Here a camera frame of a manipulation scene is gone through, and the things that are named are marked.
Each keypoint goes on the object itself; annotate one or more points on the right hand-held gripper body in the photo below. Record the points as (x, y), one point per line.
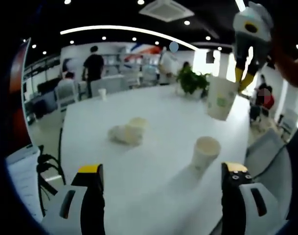
(259, 36)

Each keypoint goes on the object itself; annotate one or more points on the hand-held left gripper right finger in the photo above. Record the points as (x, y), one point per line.
(232, 195)

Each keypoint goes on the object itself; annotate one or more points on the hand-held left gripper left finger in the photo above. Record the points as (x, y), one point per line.
(92, 195)

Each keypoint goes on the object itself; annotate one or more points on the ceiling light strip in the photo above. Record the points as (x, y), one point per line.
(126, 28)
(239, 5)

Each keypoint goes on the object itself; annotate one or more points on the green potted plant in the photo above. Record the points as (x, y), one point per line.
(192, 80)

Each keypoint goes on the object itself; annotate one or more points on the grey mesh office chair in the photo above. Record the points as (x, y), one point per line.
(268, 159)

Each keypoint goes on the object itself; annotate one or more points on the person's dark shirt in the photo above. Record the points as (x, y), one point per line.
(296, 171)

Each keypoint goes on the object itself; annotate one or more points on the group of round ceiling spotlights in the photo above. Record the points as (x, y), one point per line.
(187, 22)

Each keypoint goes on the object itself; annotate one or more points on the ceiling air conditioner vent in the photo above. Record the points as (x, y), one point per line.
(166, 11)

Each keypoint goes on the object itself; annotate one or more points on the white office chair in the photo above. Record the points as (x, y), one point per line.
(66, 95)

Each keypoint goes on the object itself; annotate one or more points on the white shelving unit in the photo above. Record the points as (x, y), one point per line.
(134, 71)

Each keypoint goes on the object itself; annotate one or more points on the grey low partition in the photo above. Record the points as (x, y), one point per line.
(107, 84)

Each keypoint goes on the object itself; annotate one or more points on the black wall screen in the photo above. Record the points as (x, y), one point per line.
(210, 56)

